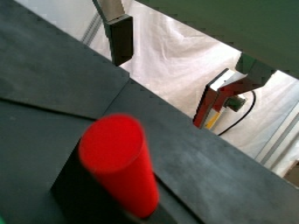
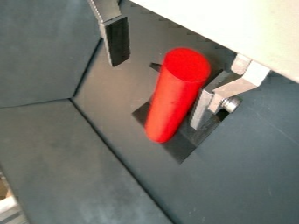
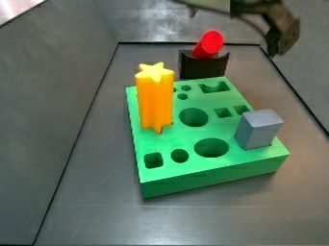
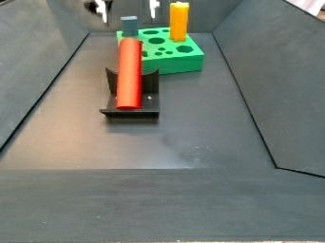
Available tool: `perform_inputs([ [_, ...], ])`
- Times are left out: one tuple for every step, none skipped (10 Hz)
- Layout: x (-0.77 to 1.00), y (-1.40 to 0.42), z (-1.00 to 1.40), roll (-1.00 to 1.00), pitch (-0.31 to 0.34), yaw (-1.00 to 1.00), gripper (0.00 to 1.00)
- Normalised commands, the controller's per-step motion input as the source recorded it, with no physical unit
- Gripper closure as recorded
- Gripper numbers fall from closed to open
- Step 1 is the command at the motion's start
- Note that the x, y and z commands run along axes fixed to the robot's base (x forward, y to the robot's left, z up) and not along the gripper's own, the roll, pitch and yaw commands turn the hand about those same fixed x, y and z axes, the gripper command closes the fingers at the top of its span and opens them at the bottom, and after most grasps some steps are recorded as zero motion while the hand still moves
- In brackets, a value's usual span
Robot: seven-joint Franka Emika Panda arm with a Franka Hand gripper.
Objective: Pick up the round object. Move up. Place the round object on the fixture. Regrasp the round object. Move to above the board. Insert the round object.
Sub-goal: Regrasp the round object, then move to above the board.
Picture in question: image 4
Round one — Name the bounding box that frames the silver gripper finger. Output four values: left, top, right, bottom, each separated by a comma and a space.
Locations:
148, 0, 160, 19
95, 0, 108, 23

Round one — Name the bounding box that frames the red cylinder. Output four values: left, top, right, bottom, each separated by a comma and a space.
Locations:
115, 38, 141, 109

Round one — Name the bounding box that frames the green foam shape board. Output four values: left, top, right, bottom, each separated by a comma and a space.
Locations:
116, 28, 204, 74

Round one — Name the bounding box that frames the grey-blue rectangular block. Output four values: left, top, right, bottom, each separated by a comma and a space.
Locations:
120, 16, 137, 37

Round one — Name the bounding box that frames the black curved cradle stand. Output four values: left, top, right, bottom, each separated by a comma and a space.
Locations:
99, 68, 160, 119

